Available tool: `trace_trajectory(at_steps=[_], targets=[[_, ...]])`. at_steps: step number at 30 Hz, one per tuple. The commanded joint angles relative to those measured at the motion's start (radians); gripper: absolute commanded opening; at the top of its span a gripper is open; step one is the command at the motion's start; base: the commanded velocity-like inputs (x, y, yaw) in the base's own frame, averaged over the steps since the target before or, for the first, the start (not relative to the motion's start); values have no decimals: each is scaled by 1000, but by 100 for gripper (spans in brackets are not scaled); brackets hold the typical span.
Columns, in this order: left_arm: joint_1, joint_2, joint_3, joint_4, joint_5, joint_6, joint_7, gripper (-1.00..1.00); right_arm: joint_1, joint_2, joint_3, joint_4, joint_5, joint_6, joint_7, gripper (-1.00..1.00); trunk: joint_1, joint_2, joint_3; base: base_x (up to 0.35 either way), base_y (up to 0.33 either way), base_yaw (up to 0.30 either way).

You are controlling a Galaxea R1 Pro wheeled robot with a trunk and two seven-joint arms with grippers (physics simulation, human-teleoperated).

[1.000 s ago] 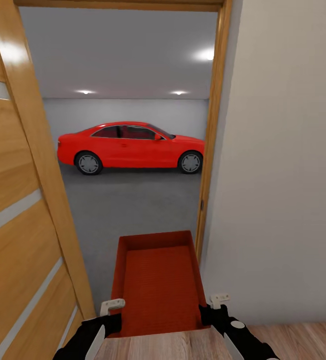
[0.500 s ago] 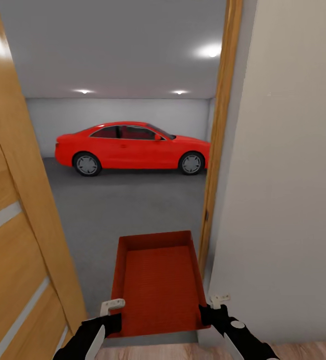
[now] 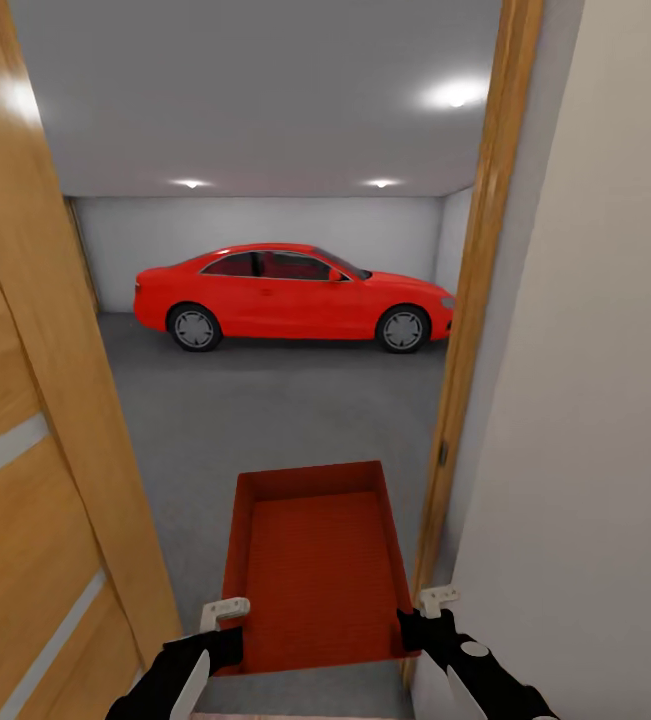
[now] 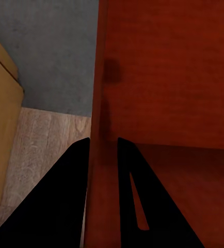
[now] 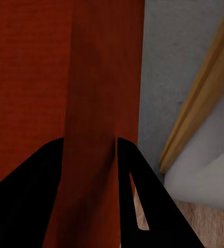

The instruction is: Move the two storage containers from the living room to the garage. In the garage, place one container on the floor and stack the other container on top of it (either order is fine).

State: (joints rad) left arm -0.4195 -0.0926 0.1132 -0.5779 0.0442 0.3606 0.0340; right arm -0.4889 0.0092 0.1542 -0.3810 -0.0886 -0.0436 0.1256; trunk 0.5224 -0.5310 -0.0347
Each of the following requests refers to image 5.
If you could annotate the door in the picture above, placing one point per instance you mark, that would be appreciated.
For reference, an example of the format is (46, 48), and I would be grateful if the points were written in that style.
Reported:
(205, 92)

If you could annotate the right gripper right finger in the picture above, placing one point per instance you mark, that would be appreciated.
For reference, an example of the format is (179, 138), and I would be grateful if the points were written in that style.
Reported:
(168, 227)

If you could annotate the storage box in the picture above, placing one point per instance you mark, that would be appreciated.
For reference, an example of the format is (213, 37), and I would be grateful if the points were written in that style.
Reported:
(72, 69)

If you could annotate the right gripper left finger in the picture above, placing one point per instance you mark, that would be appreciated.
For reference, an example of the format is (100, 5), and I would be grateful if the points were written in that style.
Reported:
(27, 196)

